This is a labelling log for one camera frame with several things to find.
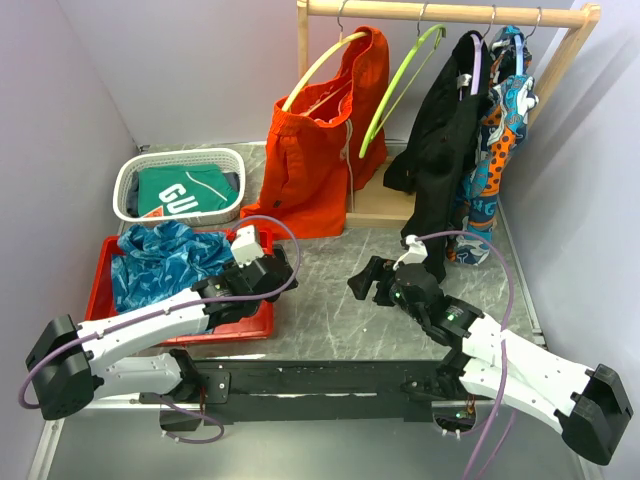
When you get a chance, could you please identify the green hanger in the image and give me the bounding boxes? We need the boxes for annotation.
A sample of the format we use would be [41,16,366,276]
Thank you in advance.
[358,23,447,159]

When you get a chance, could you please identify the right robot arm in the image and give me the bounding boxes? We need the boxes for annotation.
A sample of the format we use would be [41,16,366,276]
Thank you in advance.
[347,256,633,466]

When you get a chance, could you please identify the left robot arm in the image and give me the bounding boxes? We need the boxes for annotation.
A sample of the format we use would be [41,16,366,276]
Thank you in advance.
[19,246,298,420]

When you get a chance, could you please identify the black shorts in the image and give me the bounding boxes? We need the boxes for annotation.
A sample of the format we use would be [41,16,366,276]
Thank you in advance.
[383,30,494,284]

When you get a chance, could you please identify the yellow hanger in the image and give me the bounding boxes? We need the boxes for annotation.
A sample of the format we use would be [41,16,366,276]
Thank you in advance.
[281,32,368,112]

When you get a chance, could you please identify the orange blue patterned shorts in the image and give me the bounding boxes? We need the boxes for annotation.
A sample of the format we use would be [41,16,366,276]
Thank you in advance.
[446,25,538,265]

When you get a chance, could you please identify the purple hanger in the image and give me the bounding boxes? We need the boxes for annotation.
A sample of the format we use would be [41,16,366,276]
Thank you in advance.
[468,31,488,95]

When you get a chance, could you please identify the light blue hanger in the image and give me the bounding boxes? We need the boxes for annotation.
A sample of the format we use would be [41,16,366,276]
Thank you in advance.
[490,26,525,83]

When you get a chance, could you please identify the red plastic tray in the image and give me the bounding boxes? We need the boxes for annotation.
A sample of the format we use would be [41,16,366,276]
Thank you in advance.
[85,236,274,347]

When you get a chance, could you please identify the wooden clothes rack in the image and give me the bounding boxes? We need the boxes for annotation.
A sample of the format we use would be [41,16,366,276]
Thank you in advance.
[296,1,601,229]

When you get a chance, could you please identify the green folded shirt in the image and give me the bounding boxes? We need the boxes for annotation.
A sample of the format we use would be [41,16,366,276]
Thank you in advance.
[127,164,240,217]

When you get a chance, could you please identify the white plastic basket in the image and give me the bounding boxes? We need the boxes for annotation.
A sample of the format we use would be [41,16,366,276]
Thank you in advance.
[112,147,247,227]

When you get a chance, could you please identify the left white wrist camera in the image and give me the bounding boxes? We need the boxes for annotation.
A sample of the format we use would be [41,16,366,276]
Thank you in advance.
[231,225,265,267]

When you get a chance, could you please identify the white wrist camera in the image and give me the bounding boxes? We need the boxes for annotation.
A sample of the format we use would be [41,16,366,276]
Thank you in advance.
[393,235,428,271]
[231,225,265,267]

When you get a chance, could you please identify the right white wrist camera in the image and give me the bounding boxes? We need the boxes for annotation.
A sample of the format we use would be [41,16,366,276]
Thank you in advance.
[393,235,428,271]

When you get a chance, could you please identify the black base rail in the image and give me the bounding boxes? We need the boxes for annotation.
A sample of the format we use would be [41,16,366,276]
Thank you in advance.
[164,354,473,424]

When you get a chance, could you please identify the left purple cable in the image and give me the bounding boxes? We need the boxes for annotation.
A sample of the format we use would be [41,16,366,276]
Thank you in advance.
[18,214,302,410]

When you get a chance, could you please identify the purple cable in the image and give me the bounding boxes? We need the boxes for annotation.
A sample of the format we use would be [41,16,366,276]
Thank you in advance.
[414,230,517,480]
[18,214,302,410]

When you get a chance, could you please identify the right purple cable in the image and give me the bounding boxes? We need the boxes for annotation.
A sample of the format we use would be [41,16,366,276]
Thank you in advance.
[414,230,517,480]

